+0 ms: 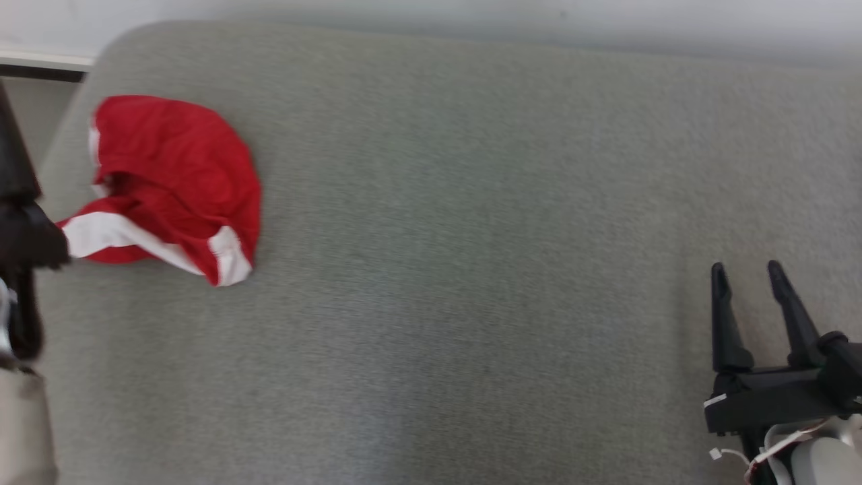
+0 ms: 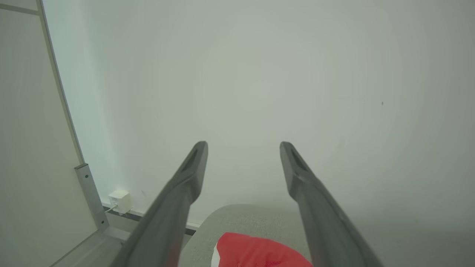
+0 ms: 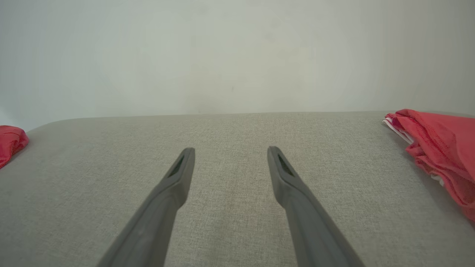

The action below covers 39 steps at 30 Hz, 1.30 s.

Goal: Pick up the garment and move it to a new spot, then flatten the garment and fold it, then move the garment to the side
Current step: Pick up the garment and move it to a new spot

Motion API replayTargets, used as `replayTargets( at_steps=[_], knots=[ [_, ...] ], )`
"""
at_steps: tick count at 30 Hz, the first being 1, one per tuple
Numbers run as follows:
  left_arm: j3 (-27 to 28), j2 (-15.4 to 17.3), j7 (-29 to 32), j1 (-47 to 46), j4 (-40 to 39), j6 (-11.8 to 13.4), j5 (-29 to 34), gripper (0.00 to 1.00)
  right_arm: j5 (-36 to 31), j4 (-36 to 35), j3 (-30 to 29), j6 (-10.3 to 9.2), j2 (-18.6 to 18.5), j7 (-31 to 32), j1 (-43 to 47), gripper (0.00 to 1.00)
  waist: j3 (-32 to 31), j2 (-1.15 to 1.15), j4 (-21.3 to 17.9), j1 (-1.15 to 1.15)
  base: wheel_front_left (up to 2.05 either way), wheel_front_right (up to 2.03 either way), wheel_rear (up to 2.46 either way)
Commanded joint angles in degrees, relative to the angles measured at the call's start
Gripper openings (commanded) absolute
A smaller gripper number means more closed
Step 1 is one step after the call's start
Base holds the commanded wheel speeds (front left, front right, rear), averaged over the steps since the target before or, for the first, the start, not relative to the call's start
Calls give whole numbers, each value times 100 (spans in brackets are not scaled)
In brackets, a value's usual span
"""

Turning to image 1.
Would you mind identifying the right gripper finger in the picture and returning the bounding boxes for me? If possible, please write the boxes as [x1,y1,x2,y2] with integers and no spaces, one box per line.
[710,262,756,373]
[767,259,822,368]

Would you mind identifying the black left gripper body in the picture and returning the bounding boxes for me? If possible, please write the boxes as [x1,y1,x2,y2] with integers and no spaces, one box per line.
[0,195,72,359]

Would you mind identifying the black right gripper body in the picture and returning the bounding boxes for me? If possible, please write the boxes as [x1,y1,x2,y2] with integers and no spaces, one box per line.
[703,366,862,440]

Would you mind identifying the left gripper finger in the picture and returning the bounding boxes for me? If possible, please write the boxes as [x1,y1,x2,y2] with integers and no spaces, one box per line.
[0,81,42,203]

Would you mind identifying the red shorts with white trim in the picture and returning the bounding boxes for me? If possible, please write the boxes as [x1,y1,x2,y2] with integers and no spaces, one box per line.
[55,94,263,288]

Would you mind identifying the red white twisted wire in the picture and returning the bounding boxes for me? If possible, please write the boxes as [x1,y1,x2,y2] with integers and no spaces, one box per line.
[710,419,830,485]

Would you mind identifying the white wall baseboard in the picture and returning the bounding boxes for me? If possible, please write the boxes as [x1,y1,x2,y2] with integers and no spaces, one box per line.
[0,50,96,72]

